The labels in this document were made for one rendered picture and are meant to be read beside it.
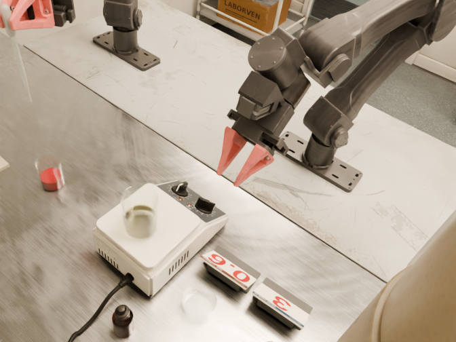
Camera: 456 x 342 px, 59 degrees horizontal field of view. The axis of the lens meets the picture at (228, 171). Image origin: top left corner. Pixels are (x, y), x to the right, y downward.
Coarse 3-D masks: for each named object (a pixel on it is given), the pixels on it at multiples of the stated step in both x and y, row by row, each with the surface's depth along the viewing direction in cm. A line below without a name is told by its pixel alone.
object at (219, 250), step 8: (216, 248) 70; (200, 256) 65; (224, 256) 70; (232, 256) 70; (208, 264) 64; (240, 264) 69; (216, 272) 66; (248, 272) 68; (256, 272) 68; (224, 280) 66; (232, 280) 63; (240, 288) 66; (248, 288) 66
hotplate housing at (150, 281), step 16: (208, 224) 67; (224, 224) 73; (96, 240) 63; (192, 240) 64; (208, 240) 70; (112, 256) 62; (128, 256) 60; (176, 256) 61; (192, 256) 68; (128, 272) 62; (144, 272) 59; (160, 272) 59; (176, 272) 66; (144, 288) 61; (160, 288) 64
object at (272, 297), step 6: (258, 288) 64; (264, 288) 65; (264, 294) 63; (270, 294) 64; (276, 294) 65; (270, 300) 62; (276, 300) 63; (282, 300) 64; (276, 306) 61; (282, 306) 62; (288, 306) 63; (294, 306) 64; (288, 312) 61; (294, 312) 62; (300, 312) 63; (294, 318) 60; (300, 318) 61
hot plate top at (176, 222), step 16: (160, 192) 67; (160, 208) 64; (176, 208) 65; (96, 224) 61; (112, 224) 61; (160, 224) 62; (176, 224) 63; (192, 224) 63; (112, 240) 60; (128, 240) 60; (144, 240) 60; (160, 240) 60; (176, 240) 61; (144, 256) 58; (160, 256) 58
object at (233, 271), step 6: (210, 252) 68; (210, 258) 66; (216, 258) 67; (222, 258) 68; (216, 264) 65; (222, 264) 66; (228, 264) 67; (228, 270) 65; (234, 270) 66; (240, 270) 67; (234, 276) 64; (240, 276) 65; (246, 276) 66; (246, 282) 64
